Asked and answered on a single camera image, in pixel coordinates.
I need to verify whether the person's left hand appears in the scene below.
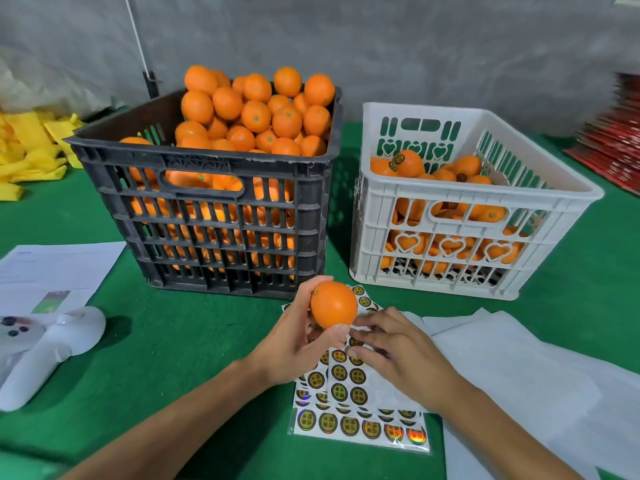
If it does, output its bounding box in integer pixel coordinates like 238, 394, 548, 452
248, 277, 351, 388

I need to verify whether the person's right hand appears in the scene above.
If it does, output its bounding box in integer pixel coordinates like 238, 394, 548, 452
348, 307, 466, 416

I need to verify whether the single orange fruit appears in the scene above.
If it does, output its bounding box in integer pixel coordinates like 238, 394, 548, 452
310, 281, 359, 329

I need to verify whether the black plastic crate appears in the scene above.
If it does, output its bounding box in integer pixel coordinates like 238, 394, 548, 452
65, 87, 344, 300

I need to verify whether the heap of labelled oranges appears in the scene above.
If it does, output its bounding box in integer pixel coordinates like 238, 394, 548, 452
370, 149, 526, 278

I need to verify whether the white plastic crate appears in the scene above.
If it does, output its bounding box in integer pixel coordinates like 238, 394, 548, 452
350, 101, 606, 301

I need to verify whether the pile of oranges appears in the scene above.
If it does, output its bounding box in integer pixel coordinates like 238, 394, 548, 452
120, 65, 338, 276

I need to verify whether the person's left forearm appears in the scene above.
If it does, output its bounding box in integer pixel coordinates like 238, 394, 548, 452
62, 359, 271, 480

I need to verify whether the person's right forearm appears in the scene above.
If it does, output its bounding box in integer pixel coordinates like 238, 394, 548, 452
440, 379, 581, 480

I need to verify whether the white backing sheet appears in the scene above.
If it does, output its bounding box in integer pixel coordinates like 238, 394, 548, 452
420, 309, 601, 480
560, 345, 640, 476

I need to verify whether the green felt table cover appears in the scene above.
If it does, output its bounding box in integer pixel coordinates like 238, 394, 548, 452
0, 109, 640, 480

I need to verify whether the white handheld controller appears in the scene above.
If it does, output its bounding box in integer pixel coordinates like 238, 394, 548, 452
0, 305, 107, 413

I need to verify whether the white printed paper sheet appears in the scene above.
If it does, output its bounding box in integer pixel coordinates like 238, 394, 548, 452
0, 241, 127, 316

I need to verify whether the stack of red cardboard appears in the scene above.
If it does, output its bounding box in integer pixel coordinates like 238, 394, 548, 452
565, 73, 640, 196

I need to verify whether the pile of yellow bags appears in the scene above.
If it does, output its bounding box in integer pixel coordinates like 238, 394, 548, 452
0, 111, 86, 202

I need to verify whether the white pole with black base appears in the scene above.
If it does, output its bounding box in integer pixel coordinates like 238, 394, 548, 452
122, 0, 161, 99

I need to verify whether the beige woven sack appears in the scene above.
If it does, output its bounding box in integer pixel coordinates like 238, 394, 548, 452
0, 49, 121, 118

